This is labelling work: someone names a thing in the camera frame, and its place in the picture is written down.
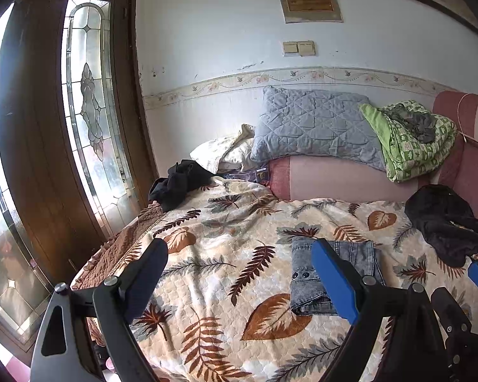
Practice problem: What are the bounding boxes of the leaf print fleece blanket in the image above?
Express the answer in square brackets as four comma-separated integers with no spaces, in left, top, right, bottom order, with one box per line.
[127,179,478,382]

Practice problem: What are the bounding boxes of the black crumpled garment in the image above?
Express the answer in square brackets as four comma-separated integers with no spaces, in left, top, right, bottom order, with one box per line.
[404,184,478,268]
[148,159,224,212]

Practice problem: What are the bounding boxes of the purple packet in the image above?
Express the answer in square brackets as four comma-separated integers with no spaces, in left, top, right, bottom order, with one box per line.
[223,168,272,186]

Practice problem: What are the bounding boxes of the green patterned quilt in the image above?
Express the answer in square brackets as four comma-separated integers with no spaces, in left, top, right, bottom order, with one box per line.
[358,101,459,184]

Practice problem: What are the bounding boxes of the brown quilted bedspread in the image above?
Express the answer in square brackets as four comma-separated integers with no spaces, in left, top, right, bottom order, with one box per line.
[69,201,172,347]

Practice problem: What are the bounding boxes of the grey quilted pillow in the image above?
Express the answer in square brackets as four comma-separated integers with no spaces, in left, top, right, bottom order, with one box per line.
[250,85,387,173]

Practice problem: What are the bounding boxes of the pink sofa backrest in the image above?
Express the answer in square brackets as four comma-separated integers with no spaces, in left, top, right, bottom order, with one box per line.
[269,91,478,255]

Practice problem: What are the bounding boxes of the blue denim pants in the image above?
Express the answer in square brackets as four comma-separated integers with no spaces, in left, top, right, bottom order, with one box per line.
[290,237,385,317]

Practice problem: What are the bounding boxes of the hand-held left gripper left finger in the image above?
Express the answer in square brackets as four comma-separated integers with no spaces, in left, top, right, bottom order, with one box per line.
[30,238,170,382]

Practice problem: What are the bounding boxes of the metal wall panel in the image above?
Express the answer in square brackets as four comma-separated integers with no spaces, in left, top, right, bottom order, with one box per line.
[278,0,343,24]

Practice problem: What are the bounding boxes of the cream pillow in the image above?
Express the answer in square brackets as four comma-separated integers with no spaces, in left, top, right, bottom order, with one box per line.
[190,124,256,173]

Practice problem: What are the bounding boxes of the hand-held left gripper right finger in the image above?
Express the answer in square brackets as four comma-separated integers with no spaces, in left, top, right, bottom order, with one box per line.
[311,238,451,382]

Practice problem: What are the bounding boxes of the wooden door with stained glass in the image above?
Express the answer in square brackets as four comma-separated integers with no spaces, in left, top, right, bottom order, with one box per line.
[0,0,162,271]

